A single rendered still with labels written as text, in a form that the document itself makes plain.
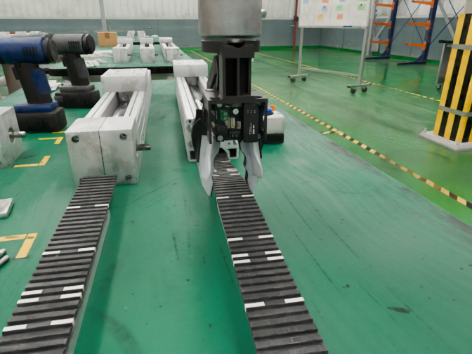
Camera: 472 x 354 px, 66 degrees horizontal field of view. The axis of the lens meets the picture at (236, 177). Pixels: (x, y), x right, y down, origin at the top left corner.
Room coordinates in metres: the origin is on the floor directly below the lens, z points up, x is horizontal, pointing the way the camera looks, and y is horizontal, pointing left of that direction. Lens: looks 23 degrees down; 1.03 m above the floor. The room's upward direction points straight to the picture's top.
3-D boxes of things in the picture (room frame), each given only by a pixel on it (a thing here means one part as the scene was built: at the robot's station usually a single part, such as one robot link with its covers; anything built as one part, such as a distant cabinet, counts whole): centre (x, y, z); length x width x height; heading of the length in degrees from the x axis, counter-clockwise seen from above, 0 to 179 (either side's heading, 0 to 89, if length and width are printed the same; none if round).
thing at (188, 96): (1.06, 0.12, 0.82); 0.80 x 0.10 x 0.09; 10
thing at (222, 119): (0.46, 0.01, 0.95); 0.09 x 0.08 x 0.12; 11
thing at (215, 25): (0.47, 0.00, 1.03); 0.08 x 0.08 x 0.05
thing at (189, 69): (1.31, 0.16, 0.87); 0.16 x 0.11 x 0.07; 10
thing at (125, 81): (1.03, 0.30, 0.87); 0.16 x 0.11 x 0.07; 10
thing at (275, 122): (0.81, -0.05, 0.81); 0.10 x 0.08 x 0.06; 100
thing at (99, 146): (0.59, 0.21, 0.83); 0.12 x 0.09 x 0.10; 100
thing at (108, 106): (1.03, 0.30, 0.82); 0.80 x 0.10 x 0.09; 10
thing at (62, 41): (1.17, 0.54, 0.89); 0.20 x 0.08 x 0.22; 87
